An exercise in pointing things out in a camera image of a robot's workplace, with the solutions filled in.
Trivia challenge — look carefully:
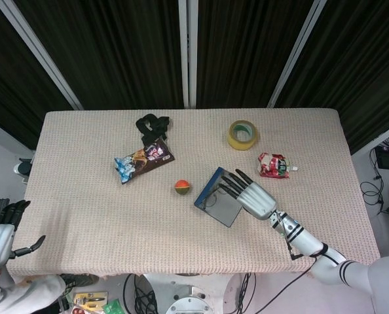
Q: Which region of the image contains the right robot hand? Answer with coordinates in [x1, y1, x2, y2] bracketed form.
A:
[218, 168, 278, 220]

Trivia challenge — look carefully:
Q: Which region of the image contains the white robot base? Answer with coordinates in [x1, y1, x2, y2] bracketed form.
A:
[164, 284, 215, 314]

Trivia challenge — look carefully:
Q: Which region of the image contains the grey notebook blue spine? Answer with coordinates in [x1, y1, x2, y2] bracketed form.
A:
[194, 167, 253, 228]

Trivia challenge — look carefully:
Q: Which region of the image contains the red drink pouch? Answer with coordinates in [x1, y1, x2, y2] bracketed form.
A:
[257, 152, 299, 179]

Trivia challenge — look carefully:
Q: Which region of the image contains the yellow tape roll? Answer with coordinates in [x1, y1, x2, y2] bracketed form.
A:
[227, 120, 259, 151]

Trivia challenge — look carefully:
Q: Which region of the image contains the grey-sleeved person arm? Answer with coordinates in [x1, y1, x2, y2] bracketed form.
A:
[0, 274, 67, 314]

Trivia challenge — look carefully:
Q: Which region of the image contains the orange and green ball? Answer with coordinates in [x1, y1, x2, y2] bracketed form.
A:
[174, 179, 193, 196]

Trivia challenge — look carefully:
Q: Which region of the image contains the yellow tool package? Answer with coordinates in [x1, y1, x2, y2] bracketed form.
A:
[73, 292, 109, 310]

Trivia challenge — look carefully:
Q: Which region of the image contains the brown and blue snack bag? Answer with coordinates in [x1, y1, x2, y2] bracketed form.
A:
[113, 137, 176, 186]

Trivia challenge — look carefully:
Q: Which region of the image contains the beige woven tablecloth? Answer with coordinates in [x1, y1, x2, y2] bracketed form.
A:
[7, 108, 380, 279]

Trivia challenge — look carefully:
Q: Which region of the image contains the green packet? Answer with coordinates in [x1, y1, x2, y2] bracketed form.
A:
[101, 298, 125, 314]

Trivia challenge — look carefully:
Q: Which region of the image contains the black fabric strap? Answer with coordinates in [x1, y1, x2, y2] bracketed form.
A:
[136, 114, 171, 147]

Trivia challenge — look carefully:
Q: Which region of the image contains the black cable bundle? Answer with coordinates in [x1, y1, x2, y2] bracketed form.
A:
[122, 273, 159, 314]

